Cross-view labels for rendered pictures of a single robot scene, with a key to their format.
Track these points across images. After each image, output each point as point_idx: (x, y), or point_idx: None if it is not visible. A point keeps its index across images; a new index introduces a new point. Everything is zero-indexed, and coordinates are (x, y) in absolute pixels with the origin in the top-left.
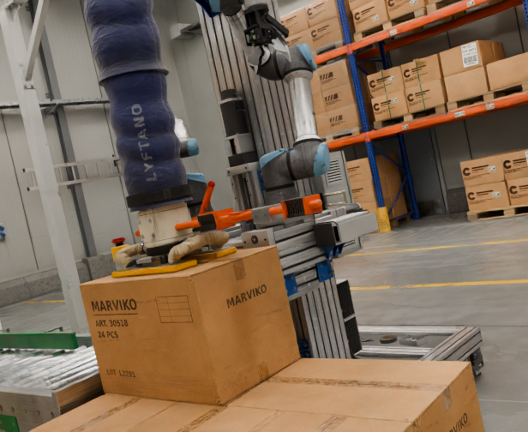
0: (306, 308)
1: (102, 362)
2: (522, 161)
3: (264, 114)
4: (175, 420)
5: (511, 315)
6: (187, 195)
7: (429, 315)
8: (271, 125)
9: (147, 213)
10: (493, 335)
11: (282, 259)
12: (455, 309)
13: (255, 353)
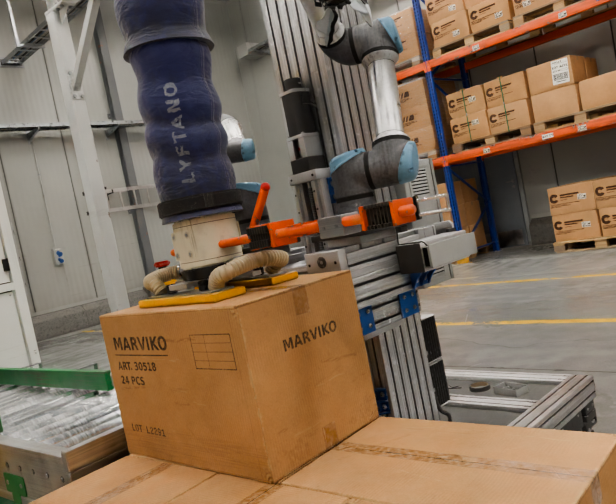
0: (384, 349)
1: (126, 414)
2: None
3: (336, 108)
4: (210, 502)
5: None
6: (235, 203)
7: (520, 357)
8: (344, 123)
9: (183, 225)
10: (602, 383)
11: (356, 288)
12: (551, 350)
13: (319, 411)
